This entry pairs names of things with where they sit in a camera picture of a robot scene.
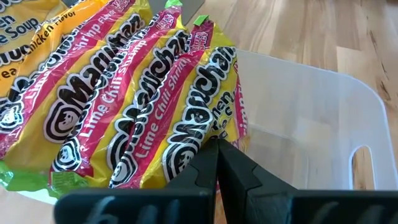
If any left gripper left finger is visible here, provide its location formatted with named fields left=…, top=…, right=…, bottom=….
left=53, top=138, right=218, bottom=224

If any yellow creamy chicken ramen pack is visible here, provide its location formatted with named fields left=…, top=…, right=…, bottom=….
left=0, top=0, right=63, bottom=97

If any clear plastic bin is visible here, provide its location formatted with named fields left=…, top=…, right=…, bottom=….
left=17, top=49, right=398, bottom=206

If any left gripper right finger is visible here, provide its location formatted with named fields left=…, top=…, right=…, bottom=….
left=217, top=138, right=398, bottom=224

